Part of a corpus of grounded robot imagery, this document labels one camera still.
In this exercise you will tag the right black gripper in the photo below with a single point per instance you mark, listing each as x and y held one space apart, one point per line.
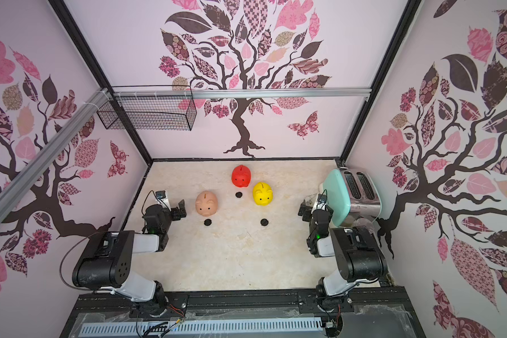
306 210

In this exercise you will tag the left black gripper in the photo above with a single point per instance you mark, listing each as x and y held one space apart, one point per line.
176 211

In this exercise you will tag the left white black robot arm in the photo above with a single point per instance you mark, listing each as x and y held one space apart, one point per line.
106 262

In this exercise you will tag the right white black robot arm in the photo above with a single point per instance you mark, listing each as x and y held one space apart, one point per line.
358 257

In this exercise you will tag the yellow piggy bank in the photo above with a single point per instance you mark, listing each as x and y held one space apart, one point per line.
262 194

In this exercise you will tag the red piggy bank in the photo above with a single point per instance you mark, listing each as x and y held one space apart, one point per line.
241 176

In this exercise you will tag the mint green toaster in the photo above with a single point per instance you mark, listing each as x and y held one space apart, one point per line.
351 195

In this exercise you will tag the glass jar black lid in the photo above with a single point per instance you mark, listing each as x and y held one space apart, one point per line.
366 223

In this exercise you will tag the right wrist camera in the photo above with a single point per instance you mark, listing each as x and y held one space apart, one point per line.
321 202

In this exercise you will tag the black wire basket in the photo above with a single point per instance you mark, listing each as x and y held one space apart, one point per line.
149 107

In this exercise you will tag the white cable duct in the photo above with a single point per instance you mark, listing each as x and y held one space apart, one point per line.
203 328

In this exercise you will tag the back aluminium rail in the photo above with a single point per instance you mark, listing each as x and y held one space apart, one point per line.
245 94

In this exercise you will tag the aluminium rail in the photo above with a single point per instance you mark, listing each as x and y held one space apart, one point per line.
245 94
44 158

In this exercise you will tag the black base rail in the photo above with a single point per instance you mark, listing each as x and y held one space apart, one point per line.
303 300

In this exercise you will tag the left aluminium rail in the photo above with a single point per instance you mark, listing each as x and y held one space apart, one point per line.
44 158

